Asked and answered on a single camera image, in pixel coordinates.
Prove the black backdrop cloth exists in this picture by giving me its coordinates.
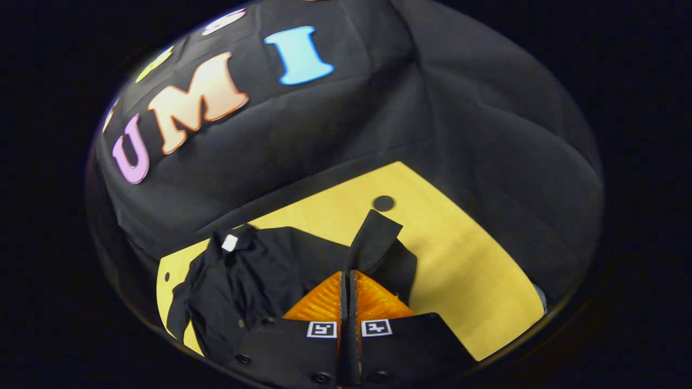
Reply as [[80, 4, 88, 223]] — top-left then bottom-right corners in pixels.
[[86, 0, 603, 308]]

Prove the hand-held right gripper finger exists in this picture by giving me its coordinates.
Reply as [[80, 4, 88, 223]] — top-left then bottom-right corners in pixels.
[[349, 269, 477, 387], [231, 270, 351, 387]]

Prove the black shirt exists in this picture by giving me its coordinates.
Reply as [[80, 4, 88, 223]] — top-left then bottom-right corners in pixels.
[[167, 210, 418, 368]]

